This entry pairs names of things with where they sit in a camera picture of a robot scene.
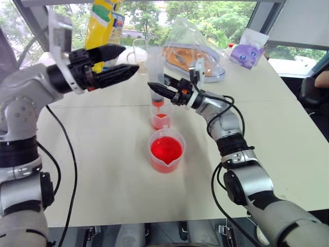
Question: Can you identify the large clear measuring cup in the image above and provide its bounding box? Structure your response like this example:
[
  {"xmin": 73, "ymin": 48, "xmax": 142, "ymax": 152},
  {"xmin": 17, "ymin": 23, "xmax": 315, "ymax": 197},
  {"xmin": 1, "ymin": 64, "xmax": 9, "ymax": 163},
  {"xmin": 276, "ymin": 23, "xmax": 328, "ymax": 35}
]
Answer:
[{"xmin": 148, "ymin": 125, "xmax": 187, "ymax": 174}]

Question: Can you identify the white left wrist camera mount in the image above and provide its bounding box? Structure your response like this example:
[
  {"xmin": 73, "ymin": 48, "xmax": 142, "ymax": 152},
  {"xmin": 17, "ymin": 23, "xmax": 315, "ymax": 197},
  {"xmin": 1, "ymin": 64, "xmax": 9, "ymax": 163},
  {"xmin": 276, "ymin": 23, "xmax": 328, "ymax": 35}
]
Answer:
[{"xmin": 48, "ymin": 11, "xmax": 85, "ymax": 95}]

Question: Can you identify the small clear measuring cup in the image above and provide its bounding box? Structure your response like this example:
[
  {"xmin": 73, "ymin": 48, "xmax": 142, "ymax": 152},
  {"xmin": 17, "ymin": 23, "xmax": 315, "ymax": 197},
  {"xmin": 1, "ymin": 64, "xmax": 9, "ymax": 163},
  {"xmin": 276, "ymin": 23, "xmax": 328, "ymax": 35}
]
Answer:
[{"xmin": 149, "ymin": 103, "xmax": 173, "ymax": 131}]

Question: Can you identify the purple plush toy in bag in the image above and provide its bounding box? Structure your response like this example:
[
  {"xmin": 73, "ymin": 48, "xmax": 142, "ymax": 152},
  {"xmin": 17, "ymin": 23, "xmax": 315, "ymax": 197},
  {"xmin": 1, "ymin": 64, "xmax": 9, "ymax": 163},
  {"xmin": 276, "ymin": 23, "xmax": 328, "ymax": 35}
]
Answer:
[{"xmin": 229, "ymin": 28, "xmax": 269, "ymax": 70}]

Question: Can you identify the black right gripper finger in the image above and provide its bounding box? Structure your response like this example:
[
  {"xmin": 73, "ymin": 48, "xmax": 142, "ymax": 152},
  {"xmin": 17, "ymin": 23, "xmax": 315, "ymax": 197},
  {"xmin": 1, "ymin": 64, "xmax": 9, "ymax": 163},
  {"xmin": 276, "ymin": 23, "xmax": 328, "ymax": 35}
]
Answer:
[
  {"xmin": 163, "ymin": 74, "xmax": 181, "ymax": 87},
  {"xmin": 147, "ymin": 82, "xmax": 178, "ymax": 102}
]

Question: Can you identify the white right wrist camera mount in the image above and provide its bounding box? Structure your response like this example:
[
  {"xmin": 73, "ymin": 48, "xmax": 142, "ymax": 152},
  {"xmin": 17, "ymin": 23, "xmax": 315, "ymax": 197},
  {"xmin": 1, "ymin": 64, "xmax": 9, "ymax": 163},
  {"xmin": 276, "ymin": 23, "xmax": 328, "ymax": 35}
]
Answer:
[{"xmin": 185, "ymin": 58, "xmax": 206, "ymax": 110}]

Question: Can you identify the yellow snack bag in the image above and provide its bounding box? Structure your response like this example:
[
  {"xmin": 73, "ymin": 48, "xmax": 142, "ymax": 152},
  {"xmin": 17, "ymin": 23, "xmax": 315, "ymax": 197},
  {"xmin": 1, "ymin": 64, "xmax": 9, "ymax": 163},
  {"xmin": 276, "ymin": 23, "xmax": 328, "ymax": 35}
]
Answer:
[{"xmin": 84, "ymin": 0, "xmax": 127, "ymax": 73}]

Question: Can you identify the white rounded object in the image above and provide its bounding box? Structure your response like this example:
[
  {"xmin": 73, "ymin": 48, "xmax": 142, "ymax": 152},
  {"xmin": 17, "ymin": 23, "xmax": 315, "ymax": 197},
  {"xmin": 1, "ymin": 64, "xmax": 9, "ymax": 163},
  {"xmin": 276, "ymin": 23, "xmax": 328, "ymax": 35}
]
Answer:
[{"xmin": 115, "ymin": 47, "xmax": 149, "ymax": 65}]

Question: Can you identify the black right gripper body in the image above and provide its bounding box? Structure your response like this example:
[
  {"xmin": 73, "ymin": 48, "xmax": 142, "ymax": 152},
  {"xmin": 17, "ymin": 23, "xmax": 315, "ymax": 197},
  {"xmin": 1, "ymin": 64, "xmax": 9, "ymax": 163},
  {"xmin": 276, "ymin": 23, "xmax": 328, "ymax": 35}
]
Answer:
[{"xmin": 172, "ymin": 78, "xmax": 196, "ymax": 107}]

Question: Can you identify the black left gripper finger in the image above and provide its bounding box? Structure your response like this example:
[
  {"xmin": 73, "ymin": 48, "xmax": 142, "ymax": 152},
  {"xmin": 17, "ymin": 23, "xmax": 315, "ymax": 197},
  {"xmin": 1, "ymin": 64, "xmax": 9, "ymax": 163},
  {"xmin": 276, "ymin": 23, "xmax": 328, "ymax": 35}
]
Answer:
[
  {"xmin": 88, "ymin": 44, "xmax": 127, "ymax": 65},
  {"xmin": 93, "ymin": 64, "xmax": 140, "ymax": 89}
]

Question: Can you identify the clear drinking glass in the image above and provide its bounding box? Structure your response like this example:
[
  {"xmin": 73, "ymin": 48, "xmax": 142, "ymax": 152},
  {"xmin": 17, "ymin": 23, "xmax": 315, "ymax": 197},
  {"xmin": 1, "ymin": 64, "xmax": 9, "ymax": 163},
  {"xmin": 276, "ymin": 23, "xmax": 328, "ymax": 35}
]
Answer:
[{"xmin": 132, "ymin": 38, "xmax": 150, "ymax": 76}]

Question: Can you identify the large clear plastic syringe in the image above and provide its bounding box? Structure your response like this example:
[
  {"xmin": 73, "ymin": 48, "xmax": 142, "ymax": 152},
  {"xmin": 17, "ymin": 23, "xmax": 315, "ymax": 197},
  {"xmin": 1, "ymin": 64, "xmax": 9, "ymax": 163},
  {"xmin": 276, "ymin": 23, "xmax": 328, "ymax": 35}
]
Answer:
[{"xmin": 145, "ymin": 45, "xmax": 166, "ymax": 109}]

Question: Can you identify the clear bag with orange contents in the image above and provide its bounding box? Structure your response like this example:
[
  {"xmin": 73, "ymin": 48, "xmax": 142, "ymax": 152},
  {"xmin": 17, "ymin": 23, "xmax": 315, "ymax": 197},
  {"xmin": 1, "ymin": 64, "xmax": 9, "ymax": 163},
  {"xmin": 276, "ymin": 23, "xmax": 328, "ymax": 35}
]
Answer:
[{"xmin": 161, "ymin": 14, "xmax": 227, "ymax": 84}]

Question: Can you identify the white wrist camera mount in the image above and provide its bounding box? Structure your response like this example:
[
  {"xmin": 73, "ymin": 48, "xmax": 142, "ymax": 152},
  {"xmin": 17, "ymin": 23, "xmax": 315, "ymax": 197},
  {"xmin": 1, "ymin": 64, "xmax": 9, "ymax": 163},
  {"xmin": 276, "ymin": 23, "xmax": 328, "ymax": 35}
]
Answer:
[
  {"xmin": 185, "ymin": 58, "xmax": 206, "ymax": 110},
  {"xmin": 48, "ymin": 11, "xmax": 85, "ymax": 95}
]

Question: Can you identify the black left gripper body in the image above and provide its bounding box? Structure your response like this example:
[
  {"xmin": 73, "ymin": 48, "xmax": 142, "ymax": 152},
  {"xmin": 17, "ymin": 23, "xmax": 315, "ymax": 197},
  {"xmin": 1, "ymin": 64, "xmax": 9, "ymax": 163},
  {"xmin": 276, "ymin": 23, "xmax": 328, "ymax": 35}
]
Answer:
[{"xmin": 68, "ymin": 48, "xmax": 97, "ymax": 91}]

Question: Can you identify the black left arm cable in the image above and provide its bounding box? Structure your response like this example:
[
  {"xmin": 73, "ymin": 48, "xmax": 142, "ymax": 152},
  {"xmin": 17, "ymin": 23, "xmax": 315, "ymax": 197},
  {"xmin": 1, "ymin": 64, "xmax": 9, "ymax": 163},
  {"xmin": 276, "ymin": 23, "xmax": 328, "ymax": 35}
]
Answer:
[{"xmin": 38, "ymin": 104, "xmax": 79, "ymax": 247}]

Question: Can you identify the black chair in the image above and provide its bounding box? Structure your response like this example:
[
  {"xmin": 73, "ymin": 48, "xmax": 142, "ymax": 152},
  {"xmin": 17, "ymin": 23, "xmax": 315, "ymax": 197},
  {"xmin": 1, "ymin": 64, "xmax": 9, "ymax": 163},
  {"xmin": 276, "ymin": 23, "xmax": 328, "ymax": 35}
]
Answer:
[{"xmin": 299, "ymin": 76, "xmax": 329, "ymax": 116}]

